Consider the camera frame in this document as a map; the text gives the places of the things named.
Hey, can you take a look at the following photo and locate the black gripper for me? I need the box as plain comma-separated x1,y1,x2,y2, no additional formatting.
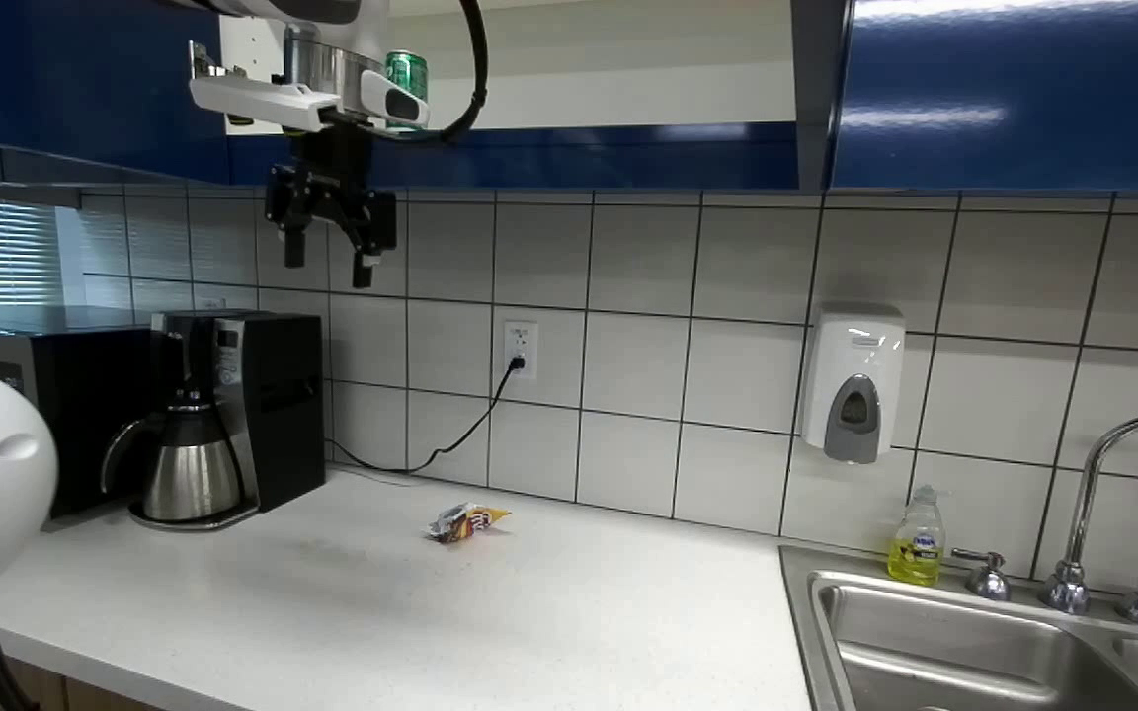
260,126,402,294

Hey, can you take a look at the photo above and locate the open blue upper cabinet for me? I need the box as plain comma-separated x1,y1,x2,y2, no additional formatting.
229,0,802,197

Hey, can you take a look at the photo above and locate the open blue cabinet door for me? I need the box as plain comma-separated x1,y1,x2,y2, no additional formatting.
786,0,855,197

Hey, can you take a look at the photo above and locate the black steel coffee maker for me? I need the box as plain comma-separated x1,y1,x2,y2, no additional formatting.
161,309,333,521

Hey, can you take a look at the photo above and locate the steel coffee carafe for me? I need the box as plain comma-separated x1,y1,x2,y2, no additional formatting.
96,380,254,535

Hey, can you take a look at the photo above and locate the crumpled snack wrapper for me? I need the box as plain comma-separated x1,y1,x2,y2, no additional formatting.
428,500,512,548

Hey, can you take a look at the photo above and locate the yellow dish soap bottle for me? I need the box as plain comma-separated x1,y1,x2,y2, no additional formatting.
881,481,951,588

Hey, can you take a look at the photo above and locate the stainless steel sink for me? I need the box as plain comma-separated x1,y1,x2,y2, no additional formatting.
779,542,1138,711

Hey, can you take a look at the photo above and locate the chrome gooseneck faucet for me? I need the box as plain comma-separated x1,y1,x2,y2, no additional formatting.
1039,406,1138,617

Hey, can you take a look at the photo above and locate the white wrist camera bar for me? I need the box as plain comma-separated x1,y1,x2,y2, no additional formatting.
186,70,343,140

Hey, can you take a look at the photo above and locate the white wall outlet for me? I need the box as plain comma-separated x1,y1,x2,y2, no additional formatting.
497,318,544,388

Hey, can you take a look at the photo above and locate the black power cord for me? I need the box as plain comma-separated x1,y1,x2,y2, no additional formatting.
323,352,530,480

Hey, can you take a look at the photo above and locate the white wall soap dispenser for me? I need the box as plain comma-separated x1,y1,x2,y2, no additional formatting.
797,305,908,468

